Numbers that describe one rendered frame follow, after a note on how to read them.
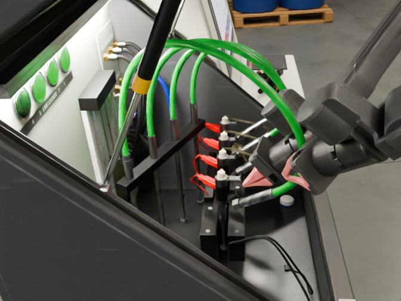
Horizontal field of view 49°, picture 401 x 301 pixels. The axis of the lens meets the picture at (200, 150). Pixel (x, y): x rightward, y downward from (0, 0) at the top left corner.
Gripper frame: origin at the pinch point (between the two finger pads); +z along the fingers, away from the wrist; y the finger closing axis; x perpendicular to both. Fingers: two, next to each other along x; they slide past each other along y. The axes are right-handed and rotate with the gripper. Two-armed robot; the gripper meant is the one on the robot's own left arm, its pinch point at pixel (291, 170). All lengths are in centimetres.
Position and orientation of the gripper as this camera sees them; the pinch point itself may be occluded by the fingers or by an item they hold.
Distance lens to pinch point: 77.4
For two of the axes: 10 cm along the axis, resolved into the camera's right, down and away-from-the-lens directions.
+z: -3.9, 2.4, 8.9
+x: 6.3, 7.7, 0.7
